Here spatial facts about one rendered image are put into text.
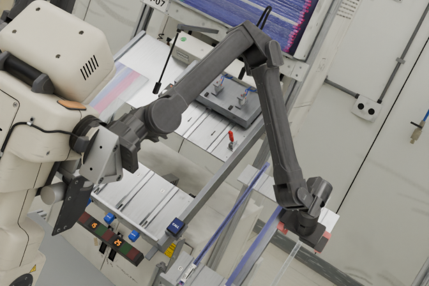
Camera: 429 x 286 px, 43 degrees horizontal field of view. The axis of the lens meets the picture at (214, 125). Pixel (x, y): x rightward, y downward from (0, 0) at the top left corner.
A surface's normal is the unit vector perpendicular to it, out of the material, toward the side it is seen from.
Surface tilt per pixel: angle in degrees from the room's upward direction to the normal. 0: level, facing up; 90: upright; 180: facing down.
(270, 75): 64
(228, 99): 42
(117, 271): 90
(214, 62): 51
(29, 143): 82
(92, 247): 90
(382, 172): 90
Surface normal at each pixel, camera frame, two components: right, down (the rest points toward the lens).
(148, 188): -0.04, -0.59
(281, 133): 0.54, -0.17
